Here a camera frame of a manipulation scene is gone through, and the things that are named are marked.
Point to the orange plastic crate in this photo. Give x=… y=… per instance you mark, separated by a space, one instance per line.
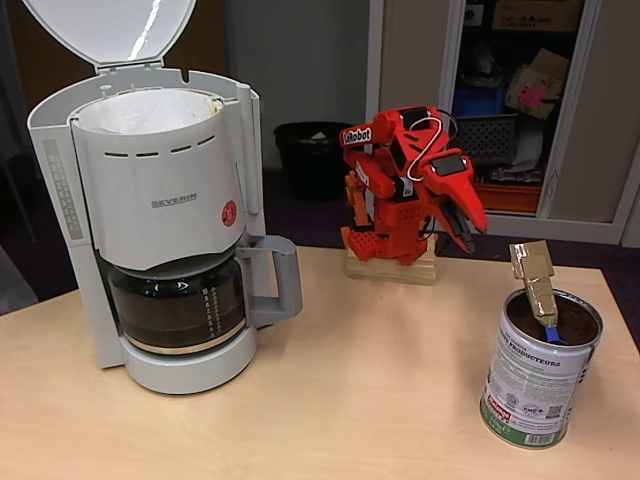
x=510 y=196

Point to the grey perforated basket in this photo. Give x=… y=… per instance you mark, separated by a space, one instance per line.
x=495 y=140

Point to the white drip coffee maker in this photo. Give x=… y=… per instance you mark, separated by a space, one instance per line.
x=165 y=165

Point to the wooden base block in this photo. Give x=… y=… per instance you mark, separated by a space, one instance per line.
x=390 y=274

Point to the black bag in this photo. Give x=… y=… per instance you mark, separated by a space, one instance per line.
x=480 y=65

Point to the black trash bin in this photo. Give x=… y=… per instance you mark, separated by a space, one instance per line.
x=310 y=165

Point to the dark brown ground coffee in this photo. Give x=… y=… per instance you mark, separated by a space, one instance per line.
x=575 y=320

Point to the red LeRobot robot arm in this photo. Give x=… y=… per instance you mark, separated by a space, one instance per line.
x=395 y=220

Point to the white green coffee can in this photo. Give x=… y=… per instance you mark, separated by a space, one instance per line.
x=535 y=380

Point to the large blue storage bin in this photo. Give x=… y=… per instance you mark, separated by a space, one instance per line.
x=475 y=102

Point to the white plastic bag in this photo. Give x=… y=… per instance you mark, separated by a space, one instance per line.
x=527 y=147

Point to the brown cardboard box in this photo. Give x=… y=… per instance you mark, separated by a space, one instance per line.
x=535 y=15

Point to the grey socket box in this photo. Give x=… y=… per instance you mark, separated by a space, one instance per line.
x=474 y=14

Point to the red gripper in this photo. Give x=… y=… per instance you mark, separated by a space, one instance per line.
x=454 y=186

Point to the white paper coffee filter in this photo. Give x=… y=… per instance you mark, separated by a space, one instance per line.
x=150 y=112

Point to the orange printed clamp part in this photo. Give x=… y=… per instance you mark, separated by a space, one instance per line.
x=357 y=200

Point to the cardboard box pink mark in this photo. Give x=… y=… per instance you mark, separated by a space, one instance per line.
x=530 y=92

